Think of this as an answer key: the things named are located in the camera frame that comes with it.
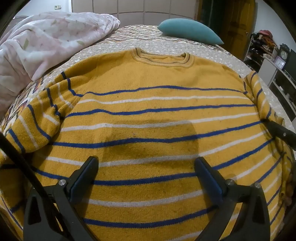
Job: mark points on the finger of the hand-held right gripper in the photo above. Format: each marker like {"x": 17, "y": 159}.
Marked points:
{"x": 281, "y": 133}

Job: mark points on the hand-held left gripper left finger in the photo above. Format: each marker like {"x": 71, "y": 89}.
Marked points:
{"x": 79, "y": 183}

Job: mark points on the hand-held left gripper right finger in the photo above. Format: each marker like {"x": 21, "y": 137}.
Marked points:
{"x": 211, "y": 183}

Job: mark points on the yellow striped sweater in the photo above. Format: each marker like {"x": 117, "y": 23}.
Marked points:
{"x": 148, "y": 78}

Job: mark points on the white cabinet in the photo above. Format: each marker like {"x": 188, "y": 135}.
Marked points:
{"x": 277, "y": 78}

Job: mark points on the dark table clock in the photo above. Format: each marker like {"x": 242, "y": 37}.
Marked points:
{"x": 284, "y": 54}

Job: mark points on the cluttered shelf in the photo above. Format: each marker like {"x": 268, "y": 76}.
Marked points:
{"x": 261, "y": 44}

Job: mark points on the wooden door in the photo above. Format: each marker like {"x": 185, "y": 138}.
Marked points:
{"x": 238, "y": 25}

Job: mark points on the teal pillow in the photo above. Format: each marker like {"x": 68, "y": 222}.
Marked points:
{"x": 187, "y": 30}

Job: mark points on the beige quilted bedspread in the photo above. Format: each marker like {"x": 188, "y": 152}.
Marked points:
{"x": 108, "y": 46}

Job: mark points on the pink floral blanket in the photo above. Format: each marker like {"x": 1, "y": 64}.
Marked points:
{"x": 46, "y": 39}

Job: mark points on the zigzag patterned bed sheet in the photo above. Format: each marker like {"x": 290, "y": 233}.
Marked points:
{"x": 138, "y": 31}

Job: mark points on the white wardrobe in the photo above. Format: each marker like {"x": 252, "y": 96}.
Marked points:
{"x": 134, "y": 9}

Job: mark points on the wall switch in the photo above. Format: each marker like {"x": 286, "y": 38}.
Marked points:
{"x": 58, "y": 7}

